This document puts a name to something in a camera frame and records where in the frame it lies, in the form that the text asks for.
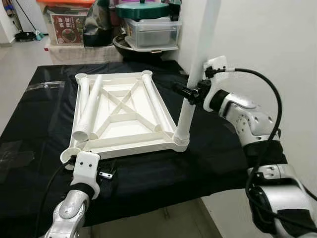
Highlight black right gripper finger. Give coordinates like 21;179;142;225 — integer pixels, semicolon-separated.
170;82;195;102

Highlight white plastic table top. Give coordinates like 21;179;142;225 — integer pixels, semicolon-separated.
59;71;191;164

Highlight clear plastic container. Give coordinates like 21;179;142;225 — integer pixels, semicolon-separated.
123;17;183;50

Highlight black wok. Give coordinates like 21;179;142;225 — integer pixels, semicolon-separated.
112;34;181;62

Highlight black tablecloth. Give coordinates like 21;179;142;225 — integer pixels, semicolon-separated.
0;62;278;238

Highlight green pot lid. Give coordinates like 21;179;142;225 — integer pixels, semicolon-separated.
115;0;171;20

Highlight clear tape patch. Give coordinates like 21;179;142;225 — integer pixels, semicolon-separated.
0;140;36;170

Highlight glossy black bag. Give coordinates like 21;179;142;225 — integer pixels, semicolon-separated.
83;0;115;48

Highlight clear tape strip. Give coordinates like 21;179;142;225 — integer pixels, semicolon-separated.
27;80;66;91

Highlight beige cloth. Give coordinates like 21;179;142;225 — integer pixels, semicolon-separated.
45;42;122;65

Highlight clear box with orange lid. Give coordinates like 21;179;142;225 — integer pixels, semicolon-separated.
37;0;92;46

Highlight floor mop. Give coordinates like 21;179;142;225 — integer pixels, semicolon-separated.
14;0;45;43

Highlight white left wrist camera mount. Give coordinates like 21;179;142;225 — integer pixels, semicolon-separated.
71;151;102;198

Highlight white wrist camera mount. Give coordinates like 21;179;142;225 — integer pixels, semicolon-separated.
202;56;230;113
71;151;102;198

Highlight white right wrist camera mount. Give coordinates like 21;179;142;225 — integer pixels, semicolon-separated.
202;56;230;113

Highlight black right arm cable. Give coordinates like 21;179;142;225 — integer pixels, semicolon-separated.
206;67;317;234

